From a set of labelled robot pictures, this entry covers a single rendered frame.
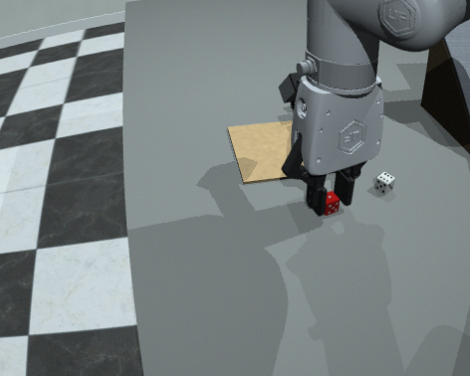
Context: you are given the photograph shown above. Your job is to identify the red die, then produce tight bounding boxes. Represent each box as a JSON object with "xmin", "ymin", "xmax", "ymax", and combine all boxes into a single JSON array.
[{"xmin": 325, "ymin": 191, "xmax": 340, "ymax": 216}]

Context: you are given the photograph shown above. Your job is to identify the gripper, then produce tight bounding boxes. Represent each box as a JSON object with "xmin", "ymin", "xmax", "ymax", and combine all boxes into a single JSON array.
[{"xmin": 281, "ymin": 76, "xmax": 383, "ymax": 217}]

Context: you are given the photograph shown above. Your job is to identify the white die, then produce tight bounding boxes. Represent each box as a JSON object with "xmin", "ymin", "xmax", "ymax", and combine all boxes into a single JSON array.
[{"xmin": 375, "ymin": 172, "xmax": 395, "ymax": 195}]

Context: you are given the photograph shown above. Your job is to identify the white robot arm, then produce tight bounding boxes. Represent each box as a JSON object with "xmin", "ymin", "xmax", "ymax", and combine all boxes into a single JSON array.
[{"xmin": 278, "ymin": 0, "xmax": 470, "ymax": 103}]

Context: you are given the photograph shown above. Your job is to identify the tan mottled mat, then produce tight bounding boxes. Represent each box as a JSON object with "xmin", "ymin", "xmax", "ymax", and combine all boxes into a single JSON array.
[{"xmin": 228, "ymin": 120, "xmax": 293, "ymax": 184}]

